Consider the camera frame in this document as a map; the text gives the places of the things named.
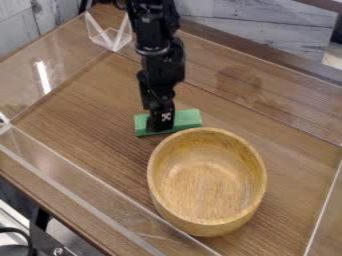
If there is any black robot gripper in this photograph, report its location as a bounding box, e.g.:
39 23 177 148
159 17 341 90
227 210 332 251
137 37 186 132

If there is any green rectangular block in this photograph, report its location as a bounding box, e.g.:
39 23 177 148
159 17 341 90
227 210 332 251
134 109 202 137

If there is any brown wooden bowl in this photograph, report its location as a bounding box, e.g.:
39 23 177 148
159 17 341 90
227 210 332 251
147 127 268 237

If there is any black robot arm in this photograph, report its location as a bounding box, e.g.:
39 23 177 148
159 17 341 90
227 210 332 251
126 0 186 133

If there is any black table leg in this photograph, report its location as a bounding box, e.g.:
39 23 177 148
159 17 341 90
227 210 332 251
30 207 51 231

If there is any clear acrylic corner bracket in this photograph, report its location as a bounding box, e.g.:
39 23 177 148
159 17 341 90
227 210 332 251
85 12 133 52

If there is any clear acrylic tray wall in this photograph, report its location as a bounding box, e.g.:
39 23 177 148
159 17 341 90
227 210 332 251
0 18 342 256

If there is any black cable under table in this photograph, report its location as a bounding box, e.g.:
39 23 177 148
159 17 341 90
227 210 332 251
0 227 38 256

